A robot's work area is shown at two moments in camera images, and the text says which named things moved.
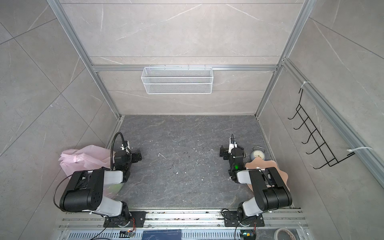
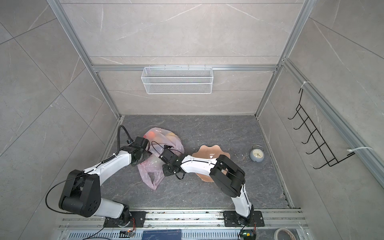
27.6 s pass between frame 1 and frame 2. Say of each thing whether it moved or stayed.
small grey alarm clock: stayed
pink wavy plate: moved
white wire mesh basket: stayed
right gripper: moved
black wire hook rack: stayed
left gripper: moved
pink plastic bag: moved
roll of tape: stayed
